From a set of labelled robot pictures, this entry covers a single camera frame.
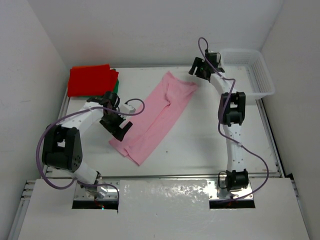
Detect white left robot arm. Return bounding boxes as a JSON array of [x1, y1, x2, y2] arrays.
[[42, 91, 136, 185]]

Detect pink t shirt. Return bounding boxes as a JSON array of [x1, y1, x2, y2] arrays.
[[109, 71, 198, 166]]

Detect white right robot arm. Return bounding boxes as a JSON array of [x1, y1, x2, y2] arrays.
[[189, 49, 249, 192]]

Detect white plastic bin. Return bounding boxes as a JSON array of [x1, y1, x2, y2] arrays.
[[220, 48, 275, 101]]

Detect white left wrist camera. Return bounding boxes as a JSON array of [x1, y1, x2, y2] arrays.
[[120, 103, 136, 114]]

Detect red t shirt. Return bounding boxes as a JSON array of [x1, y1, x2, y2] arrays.
[[67, 64, 119, 97]]

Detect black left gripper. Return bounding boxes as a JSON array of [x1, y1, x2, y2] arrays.
[[99, 107, 131, 141]]

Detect green t shirt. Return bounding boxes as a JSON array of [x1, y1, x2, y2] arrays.
[[82, 79, 120, 98]]

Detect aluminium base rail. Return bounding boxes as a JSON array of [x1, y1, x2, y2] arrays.
[[73, 174, 254, 204]]

